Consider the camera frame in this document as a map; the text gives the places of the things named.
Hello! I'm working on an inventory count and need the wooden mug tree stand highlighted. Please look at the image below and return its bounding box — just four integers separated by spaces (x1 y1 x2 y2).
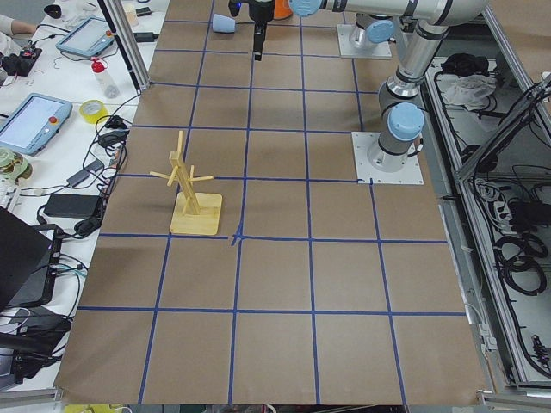
150 131 223 236

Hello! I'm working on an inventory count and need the crumpled white cloth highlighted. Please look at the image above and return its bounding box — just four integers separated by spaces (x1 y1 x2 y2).
443 75 497 110

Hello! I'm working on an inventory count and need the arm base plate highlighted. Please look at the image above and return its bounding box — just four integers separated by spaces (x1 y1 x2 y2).
337 21 394 59
351 132 424 185

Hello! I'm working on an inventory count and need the orange canister with grey lid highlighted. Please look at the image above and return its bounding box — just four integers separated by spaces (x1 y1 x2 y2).
274 0 293 21

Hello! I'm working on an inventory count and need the yellow tape roll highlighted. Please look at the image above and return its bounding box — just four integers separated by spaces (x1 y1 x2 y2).
79 100 109 125

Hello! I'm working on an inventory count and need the black laptop computer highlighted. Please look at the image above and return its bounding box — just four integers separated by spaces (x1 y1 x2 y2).
1 208 62 310

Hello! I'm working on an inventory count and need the red capped squeeze bottle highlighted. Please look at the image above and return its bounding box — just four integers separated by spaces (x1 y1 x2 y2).
91 58 120 99

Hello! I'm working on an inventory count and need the aluminium frame post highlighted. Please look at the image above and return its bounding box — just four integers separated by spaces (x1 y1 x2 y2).
97 0 150 92

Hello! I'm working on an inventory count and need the light blue plastic cup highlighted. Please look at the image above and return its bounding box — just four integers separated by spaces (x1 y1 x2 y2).
212 14 236 34

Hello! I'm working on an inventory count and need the near blue teach pendant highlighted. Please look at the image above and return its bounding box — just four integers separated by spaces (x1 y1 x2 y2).
1 93 72 156

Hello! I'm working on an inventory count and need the far blue teach pendant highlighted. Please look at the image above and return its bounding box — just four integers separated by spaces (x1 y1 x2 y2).
56 16 115 58

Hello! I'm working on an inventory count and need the blue teach pendant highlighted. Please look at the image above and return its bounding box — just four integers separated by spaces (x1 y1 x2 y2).
1 93 72 156
56 16 115 58

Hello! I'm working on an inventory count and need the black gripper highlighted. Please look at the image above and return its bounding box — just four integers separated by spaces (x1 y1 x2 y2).
250 0 275 61

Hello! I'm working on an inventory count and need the black power adapter brick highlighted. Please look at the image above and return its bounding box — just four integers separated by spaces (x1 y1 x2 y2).
44 194 100 219

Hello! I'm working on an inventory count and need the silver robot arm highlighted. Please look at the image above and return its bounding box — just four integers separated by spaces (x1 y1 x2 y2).
288 0 488 102
349 13 395 49

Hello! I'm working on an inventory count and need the small black power adapter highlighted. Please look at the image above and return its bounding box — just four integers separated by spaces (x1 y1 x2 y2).
134 32 158 43

